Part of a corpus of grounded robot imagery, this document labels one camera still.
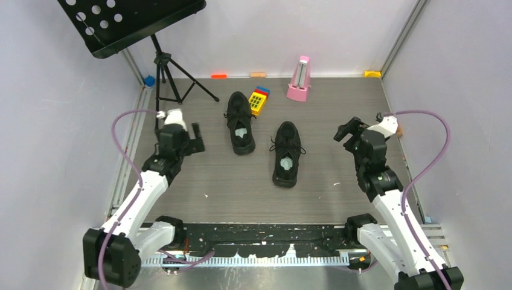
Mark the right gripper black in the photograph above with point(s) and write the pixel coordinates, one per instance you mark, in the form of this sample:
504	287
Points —
351	127

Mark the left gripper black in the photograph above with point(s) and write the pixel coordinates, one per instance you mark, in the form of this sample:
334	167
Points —
195	145

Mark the black shoe with laces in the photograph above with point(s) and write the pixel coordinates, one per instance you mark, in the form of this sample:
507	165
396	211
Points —
286	166

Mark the black shoelace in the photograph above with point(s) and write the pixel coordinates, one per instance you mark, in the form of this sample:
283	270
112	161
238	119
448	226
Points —
291	145

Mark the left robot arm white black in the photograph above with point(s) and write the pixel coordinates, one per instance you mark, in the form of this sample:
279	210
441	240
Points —
114	252

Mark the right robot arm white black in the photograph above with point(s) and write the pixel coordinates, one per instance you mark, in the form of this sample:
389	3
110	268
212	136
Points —
407	255

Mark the black shoe tied left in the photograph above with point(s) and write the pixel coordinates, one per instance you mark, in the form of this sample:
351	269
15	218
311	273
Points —
238	119

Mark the yellow block in corner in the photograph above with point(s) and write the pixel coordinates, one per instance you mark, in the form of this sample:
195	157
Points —
372	74

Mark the pink metronome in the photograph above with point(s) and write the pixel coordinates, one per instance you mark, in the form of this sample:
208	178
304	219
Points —
299	86

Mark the yellow toy block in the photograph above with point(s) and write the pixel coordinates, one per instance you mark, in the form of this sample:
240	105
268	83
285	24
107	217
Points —
257	101

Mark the blue block in corner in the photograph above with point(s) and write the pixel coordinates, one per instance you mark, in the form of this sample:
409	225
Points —
149	81

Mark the tan wooden block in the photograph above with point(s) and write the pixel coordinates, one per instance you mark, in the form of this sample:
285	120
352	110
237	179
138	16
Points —
257	74

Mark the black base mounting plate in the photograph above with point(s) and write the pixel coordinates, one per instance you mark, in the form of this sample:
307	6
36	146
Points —
263	240

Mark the black music stand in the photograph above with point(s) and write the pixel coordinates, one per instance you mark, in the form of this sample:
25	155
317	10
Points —
108	27

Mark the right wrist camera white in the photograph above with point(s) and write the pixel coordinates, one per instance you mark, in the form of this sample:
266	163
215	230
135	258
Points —
387	127

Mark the orange block at wall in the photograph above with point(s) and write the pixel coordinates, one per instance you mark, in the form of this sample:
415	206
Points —
219	76

